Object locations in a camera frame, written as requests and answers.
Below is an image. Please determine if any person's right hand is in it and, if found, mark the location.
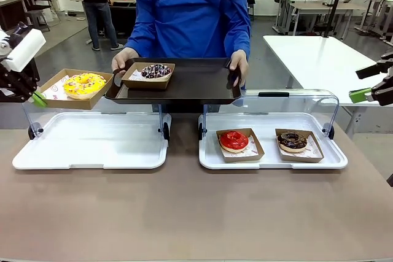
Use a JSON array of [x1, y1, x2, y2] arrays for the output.
[[111, 47, 139, 74]]

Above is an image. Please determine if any red glazed donut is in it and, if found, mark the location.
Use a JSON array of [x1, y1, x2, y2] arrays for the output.
[[219, 130, 249, 153]]

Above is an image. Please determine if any white side table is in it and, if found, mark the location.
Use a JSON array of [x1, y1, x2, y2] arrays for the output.
[[263, 34, 393, 136]]

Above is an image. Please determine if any purple sprinkle chocolate donut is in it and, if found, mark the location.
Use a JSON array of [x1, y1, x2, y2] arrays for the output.
[[141, 64, 173, 80]]

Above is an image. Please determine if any clear display case lid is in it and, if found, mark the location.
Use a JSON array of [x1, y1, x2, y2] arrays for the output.
[[21, 101, 170, 145], [202, 89, 340, 141]]

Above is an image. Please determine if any person's left hand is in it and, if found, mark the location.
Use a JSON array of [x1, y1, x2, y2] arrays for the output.
[[228, 49, 250, 88]]

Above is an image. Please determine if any yellow sprinkle donut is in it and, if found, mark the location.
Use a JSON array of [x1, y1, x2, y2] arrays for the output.
[[63, 72, 107, 101]]

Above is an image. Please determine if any red frosted donut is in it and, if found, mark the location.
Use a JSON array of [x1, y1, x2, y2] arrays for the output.
[[216, 128, 265, 163]]

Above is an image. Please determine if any long grey lab table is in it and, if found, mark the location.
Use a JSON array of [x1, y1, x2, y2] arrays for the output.
[[288, 1, 367, 40]]

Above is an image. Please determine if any chocolate glazed donut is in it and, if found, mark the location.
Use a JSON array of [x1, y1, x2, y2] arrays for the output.
[[274, 128, 325, 163]]

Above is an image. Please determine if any person's right forearm blue sleeve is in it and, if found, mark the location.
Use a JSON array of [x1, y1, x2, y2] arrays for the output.
[[124, 19, 160, 59]]

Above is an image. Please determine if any person's left forearm blue sleeve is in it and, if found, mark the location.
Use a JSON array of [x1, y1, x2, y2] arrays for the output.
[[225, 13, 252, 60]]

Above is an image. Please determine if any grey background work table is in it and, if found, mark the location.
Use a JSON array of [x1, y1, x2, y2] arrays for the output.
[[69, 0, 138, 45]]

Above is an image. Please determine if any black serving tray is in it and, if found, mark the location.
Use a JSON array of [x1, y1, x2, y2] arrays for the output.
[[104, 57, 243, 106]]

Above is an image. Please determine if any person's blue shirt torso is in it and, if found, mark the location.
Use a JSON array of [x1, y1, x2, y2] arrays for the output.
[[124, 0, 252, 113]]

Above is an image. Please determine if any yellow frosted donut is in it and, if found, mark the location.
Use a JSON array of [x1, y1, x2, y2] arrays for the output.
[[38, 68, 114, 110]]

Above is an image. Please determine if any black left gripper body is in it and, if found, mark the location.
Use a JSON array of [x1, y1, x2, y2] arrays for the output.
[[0, 59, 41, 103]]

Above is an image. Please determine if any white display case base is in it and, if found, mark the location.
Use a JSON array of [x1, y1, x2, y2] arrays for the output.
[[12, 111, 172, 171], [198, 112, 349, 171]]

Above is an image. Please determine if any dark chocolate crumble donut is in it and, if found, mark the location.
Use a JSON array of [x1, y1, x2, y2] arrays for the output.
[[276, 132, 308, 153]]

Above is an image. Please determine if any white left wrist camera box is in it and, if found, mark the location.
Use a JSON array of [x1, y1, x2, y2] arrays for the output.
[[6, 21, 47, 72]]

